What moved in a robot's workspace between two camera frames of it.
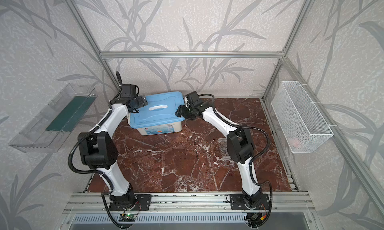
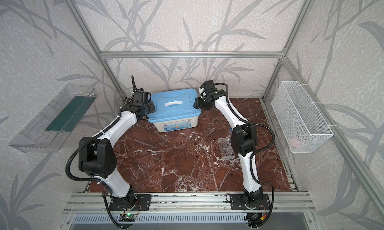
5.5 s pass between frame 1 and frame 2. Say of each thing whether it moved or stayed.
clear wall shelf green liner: stayed
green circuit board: stayed
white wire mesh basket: stayed
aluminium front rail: stayed
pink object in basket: stayed
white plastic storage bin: moved
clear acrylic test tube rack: stayed
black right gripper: moved
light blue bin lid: moved
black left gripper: moved
